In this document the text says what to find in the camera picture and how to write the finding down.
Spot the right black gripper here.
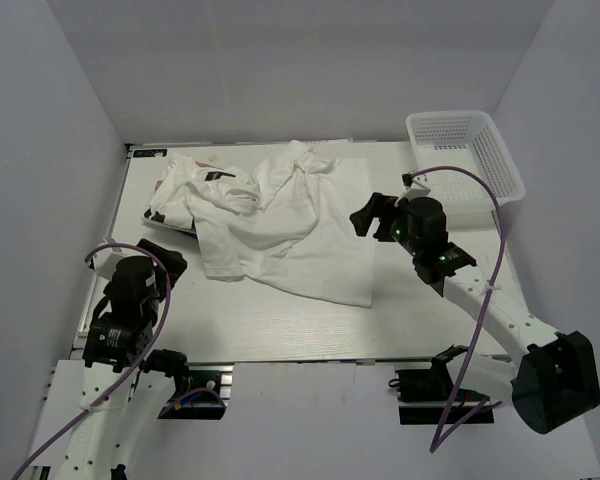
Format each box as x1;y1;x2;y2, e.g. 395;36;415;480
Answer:
349;193;422;257

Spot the white cartoon print t-shirt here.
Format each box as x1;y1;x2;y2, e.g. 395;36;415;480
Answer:
183;141;374;308

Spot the white black print t-shirt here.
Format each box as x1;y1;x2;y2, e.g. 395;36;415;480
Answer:
143;154;260;231

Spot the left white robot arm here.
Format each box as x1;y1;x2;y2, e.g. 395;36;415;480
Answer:
56;239;192;479

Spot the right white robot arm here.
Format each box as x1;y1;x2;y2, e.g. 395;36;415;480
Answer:
350;193;600;434

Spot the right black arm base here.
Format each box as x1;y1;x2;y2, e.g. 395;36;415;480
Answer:
388;346;494;426

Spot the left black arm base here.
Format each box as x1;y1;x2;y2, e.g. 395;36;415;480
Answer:
147;350;233;420

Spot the white plastic mesh basket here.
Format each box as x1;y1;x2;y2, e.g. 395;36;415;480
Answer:
406;110;526;229

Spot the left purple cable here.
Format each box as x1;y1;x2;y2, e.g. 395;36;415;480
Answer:
10;243;224;480

